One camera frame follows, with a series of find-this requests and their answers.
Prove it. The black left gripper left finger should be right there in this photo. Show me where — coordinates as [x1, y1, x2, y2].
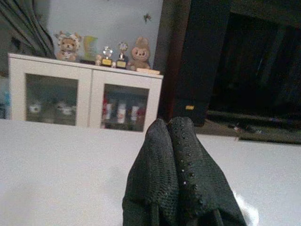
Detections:
[121, 118, 183, 226]

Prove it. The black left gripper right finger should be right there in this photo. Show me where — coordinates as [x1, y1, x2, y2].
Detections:
[167, 116, 247, 226]

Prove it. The white red printed cup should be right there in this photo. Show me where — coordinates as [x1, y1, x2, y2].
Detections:
[117, 105, 127, 124]
[131, 105, 140, 122]
[104, 103, 113, 120]

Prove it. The dark tv bench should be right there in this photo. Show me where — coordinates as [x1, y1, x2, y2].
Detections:
[195, 117, 301, 145]

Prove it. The flat beige book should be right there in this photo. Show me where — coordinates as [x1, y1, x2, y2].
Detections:
[136, 67, 161, 75]

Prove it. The small gold-base trophy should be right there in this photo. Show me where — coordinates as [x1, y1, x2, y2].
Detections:
[115, 41, 129, 69]
[101, 46, 114, 68]

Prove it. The white glass-door cabinet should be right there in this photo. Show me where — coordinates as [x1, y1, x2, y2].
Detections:
[8, 53, 164, 132]

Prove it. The beige bunny plush toy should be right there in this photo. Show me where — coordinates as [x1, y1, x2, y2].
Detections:
[127, 36, 151, 71]

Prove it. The tall black speaker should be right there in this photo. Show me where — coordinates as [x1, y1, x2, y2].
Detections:
[154, 0, 232, 127]

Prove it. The black television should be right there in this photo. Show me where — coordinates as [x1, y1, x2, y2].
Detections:
[206, 9, 301, 129]

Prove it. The green glass award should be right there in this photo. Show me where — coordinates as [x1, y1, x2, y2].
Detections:
[79, 35, 99, 65]

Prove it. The brown bear plush toy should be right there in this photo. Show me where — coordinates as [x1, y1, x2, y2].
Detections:
[54, 30, 84, 62]

